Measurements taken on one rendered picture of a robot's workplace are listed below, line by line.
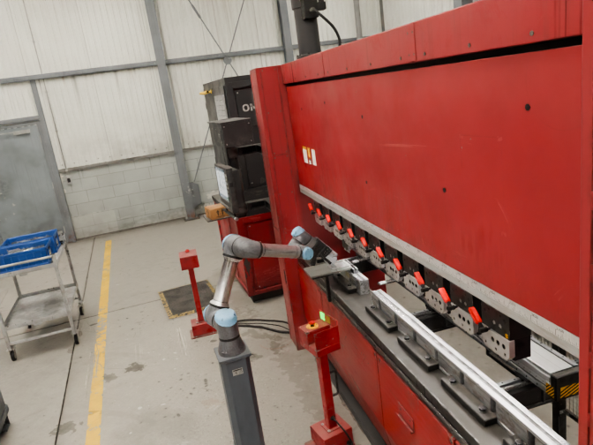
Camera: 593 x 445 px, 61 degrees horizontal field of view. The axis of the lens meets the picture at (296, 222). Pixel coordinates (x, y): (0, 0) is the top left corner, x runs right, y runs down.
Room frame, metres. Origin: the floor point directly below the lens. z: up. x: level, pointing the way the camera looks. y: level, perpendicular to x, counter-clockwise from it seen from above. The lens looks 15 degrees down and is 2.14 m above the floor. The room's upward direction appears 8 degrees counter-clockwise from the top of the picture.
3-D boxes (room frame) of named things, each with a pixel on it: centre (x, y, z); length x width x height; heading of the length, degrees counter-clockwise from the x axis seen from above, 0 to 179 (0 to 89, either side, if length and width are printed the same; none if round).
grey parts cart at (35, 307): (4.89, 2.69, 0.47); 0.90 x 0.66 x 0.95; 17
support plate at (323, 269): (3.04, -0.15, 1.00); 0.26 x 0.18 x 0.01; 103
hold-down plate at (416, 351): (2.09, -0.47, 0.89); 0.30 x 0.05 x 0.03; 13
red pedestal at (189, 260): (4.46, 1.03, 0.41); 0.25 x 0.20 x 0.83; 103
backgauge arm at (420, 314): (2.58, -0.80, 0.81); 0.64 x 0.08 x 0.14; 103
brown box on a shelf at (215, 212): (4.98, 0.77, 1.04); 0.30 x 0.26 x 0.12; 17
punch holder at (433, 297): (1.93, -0.56, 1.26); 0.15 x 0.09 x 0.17; 13
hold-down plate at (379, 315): (2.48, -0.38, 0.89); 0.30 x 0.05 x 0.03; 13
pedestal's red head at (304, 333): (2.67, -0.04, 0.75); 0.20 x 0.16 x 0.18; 26
